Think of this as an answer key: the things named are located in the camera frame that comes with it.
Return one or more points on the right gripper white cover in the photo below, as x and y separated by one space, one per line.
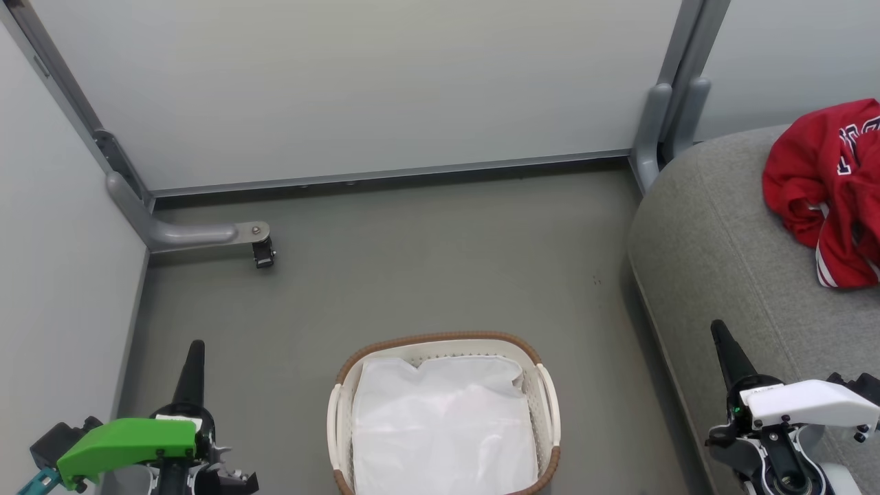
804 402

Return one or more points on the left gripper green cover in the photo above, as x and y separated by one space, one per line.
130 440

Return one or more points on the red jersey with lettering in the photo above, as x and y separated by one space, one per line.
804 158

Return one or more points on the white laundry basket brown rim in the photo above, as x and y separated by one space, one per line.
335 426

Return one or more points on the white cloth basket liner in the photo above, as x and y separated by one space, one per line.
440 426

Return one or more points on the grey fabric sofa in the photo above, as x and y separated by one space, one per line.
722 261

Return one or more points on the small black caster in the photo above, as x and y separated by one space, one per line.
263 254

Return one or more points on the grey partition corner post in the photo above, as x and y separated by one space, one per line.
650 137

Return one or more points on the grey partition base rail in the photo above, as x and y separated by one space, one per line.
385 173

